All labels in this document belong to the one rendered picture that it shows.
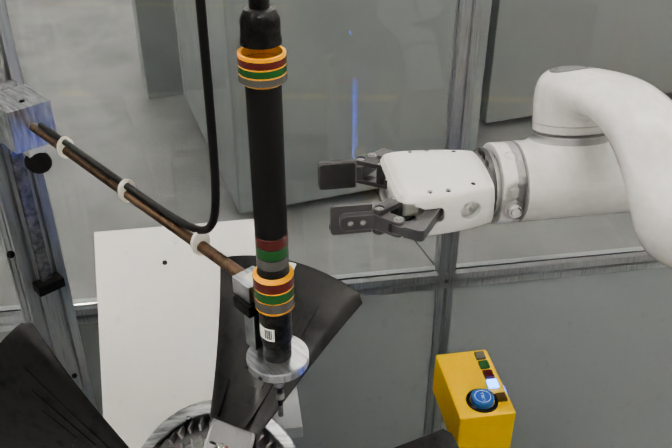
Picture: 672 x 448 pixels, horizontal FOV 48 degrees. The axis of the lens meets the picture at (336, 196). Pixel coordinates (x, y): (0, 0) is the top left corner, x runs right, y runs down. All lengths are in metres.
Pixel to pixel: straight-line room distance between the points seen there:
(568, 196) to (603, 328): 1.28
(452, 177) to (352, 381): 1.23
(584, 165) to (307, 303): 0.42
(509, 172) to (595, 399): 1.52
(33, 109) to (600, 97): 0.84
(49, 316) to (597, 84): 1.15
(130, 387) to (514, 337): 1.03
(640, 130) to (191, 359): 0.82
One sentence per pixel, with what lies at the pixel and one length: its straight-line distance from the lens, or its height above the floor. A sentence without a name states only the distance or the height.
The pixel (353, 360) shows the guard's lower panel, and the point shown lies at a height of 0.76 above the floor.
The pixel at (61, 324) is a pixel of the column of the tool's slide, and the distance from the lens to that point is 1.59.
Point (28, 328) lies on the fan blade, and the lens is 1.02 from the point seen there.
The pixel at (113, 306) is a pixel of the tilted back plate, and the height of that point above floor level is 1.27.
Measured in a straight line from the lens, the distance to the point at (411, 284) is 1.76.
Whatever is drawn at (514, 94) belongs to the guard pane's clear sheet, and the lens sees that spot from 1.60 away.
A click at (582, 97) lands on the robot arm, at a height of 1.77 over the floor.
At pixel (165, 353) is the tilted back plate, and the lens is 1.27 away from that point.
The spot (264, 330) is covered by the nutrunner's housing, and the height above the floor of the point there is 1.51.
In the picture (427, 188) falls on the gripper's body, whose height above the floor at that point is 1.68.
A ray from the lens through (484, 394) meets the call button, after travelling 1.37.
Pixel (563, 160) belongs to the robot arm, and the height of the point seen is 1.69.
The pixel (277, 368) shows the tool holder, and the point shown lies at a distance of 0.85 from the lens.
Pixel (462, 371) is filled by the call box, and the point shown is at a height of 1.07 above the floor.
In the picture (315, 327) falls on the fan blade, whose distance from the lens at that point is 1.01.
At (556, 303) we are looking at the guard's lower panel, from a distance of 1.93.
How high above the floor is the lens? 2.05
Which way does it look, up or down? 31 degrees down
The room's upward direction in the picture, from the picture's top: straight up
